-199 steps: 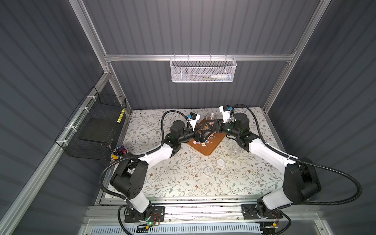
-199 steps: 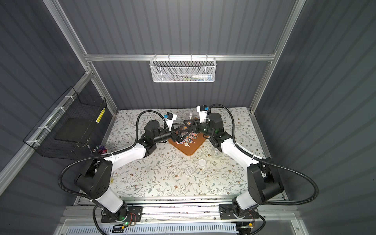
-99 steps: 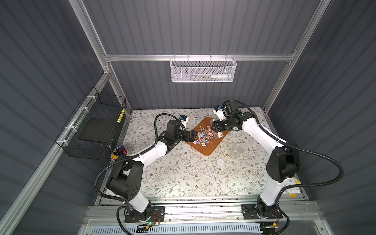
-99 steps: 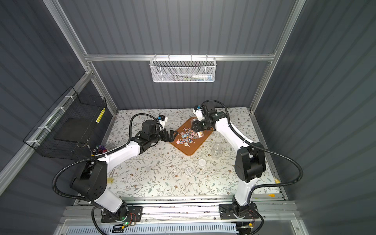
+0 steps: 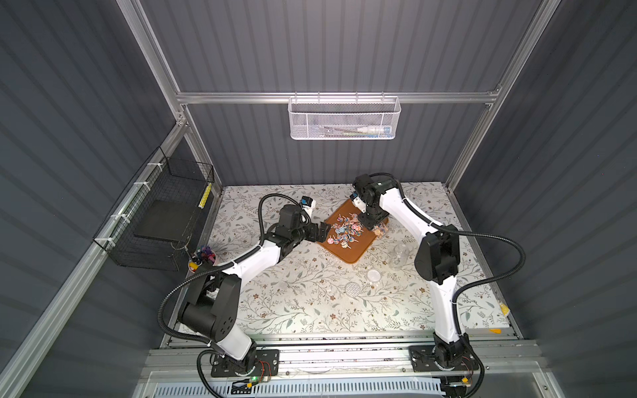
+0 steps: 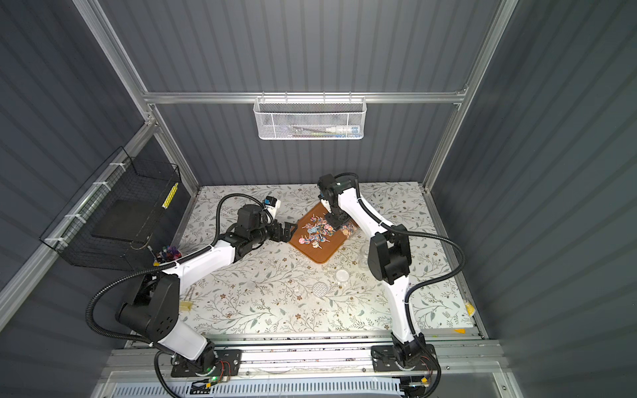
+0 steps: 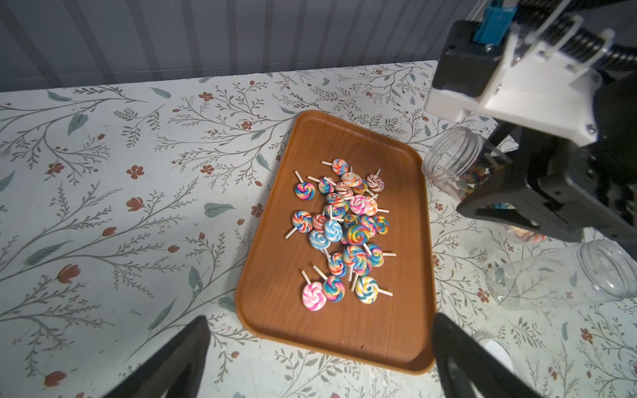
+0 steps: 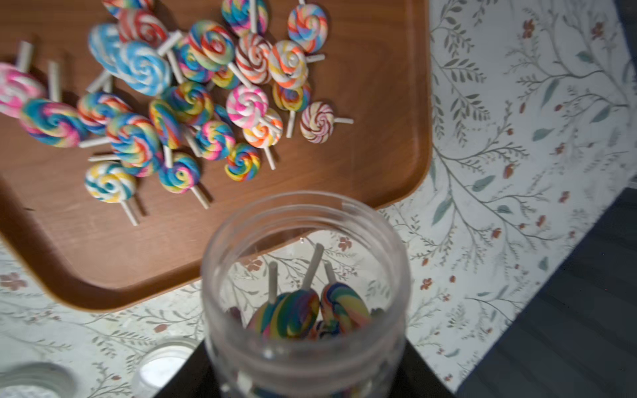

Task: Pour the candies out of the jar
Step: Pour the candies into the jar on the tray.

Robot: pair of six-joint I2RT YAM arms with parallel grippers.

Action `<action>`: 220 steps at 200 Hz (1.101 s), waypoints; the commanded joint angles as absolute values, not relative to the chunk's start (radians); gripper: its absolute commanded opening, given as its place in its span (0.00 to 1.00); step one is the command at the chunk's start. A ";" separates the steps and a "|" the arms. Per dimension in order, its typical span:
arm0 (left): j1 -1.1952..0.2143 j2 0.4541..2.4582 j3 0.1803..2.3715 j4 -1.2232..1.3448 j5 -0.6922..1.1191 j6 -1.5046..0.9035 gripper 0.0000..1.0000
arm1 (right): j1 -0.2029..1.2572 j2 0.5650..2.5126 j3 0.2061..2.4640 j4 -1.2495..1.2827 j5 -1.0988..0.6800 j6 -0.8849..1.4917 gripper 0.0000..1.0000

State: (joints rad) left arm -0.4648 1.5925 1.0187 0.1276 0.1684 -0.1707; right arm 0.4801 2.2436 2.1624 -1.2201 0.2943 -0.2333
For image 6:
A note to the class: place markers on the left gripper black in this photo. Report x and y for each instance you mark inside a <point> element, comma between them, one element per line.
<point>281,230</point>

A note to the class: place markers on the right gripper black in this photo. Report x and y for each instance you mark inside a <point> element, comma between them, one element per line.
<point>336,219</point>

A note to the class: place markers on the pile of colourful lollipops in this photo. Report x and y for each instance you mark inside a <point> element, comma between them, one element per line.
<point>317,232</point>

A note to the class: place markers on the clear candy jar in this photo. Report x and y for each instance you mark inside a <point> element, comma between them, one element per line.
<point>362,259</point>

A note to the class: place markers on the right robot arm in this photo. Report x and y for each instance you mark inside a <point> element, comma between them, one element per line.
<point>389,258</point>

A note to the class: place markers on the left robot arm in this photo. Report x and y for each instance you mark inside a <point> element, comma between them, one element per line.
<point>153,310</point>

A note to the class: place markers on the brown wooden tray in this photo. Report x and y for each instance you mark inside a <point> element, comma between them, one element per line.
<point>318,256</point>

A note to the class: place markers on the pens in white basket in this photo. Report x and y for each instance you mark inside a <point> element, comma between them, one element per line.
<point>339,131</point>

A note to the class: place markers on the pink pen cup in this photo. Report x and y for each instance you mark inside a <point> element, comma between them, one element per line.
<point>167,254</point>

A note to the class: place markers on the yellow sticky note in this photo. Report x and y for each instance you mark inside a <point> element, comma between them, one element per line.
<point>185,306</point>

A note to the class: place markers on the yellow tag on basket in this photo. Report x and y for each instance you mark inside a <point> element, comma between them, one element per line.
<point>170,196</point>

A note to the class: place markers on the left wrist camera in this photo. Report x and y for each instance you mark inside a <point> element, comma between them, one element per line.
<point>272,205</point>

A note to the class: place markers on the white wire mesh basket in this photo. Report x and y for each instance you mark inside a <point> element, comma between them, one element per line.
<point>273,119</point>

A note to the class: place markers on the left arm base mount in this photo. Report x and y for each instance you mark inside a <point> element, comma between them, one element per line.
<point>212,363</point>

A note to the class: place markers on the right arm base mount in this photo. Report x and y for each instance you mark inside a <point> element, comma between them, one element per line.
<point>390,358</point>

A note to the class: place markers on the black wire basket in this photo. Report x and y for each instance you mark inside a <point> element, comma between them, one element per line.
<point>119,224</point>

